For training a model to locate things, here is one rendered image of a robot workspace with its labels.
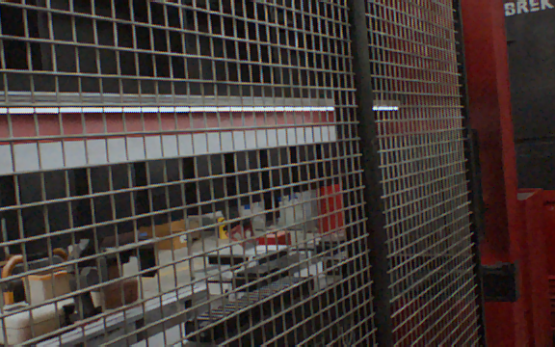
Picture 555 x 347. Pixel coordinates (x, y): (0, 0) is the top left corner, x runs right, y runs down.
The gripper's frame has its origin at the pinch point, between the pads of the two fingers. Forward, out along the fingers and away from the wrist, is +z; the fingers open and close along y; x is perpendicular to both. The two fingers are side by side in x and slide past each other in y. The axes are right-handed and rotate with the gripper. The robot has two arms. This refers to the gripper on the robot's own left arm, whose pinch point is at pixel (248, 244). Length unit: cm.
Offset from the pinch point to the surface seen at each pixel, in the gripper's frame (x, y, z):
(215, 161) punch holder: -27.6, -37.0, -18.3
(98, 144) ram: -31, -84, -24
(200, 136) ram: -31, -43, -25
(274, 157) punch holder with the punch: -27.3, -2.8, -18.0
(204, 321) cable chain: -43, -96, 25
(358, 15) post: -102, -100, 0
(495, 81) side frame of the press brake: -86, 83, -10
